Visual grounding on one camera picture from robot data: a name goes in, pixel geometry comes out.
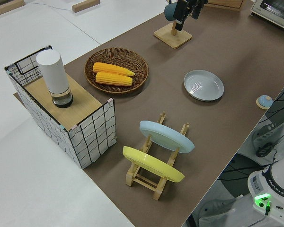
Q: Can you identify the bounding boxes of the teal mug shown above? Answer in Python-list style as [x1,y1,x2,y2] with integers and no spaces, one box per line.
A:
[164,0,178,21]

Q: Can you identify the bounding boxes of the light blue plate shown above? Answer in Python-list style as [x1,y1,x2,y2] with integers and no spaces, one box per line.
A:
[139,120,195,154]

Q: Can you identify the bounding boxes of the black wire grid basket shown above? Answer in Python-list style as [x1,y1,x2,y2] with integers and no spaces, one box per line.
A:
[4,45,117,170]

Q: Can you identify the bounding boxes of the yellow corn cob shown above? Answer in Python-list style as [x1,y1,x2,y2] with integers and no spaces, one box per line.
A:
[92,62,136,77]
[95,71,133,87]

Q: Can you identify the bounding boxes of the light wooden box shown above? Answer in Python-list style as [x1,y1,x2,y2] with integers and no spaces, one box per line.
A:
[207,0,248,12]

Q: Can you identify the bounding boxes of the wooden plate rack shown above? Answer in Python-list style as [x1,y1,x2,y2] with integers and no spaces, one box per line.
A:
[125,111,190,201]

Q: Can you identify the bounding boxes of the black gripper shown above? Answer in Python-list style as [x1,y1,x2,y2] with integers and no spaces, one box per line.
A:
[174,0,209,31]

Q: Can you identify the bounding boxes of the white cylindrical grinder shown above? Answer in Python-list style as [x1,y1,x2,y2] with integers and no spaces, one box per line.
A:
[36,49,74,109]

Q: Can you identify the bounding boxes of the blue dome call bell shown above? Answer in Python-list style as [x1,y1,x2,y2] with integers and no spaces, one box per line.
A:
[256,95,273,110]

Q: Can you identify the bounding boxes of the short wooden block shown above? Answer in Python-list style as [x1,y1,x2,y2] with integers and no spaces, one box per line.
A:
[71,0,100,13]

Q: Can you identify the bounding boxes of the white toaster oven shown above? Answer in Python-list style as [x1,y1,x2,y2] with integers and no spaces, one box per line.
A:
[249,0,284,36]

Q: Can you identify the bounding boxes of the brown wicker basket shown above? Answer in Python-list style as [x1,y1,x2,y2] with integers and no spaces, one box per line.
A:
[84,48,149,94]

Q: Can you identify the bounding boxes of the long wooden block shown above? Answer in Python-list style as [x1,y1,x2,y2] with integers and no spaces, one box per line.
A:
[0,0,26,17]

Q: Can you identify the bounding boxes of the brown table mat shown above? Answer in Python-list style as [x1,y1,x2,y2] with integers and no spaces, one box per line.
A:
[13,0,284,227]

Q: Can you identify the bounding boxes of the wooden shelf board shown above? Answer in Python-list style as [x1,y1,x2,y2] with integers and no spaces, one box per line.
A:
[23,74,102,126]

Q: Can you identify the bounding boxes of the wooden mug stand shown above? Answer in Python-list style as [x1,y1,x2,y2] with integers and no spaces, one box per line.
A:
[153,20,193,50]

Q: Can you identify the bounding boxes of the yellow plate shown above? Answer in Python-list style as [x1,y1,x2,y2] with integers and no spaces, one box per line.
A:
[122,146,186,183]

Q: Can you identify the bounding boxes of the gray plate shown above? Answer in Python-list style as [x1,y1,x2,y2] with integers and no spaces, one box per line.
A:
[183,70,225,102]

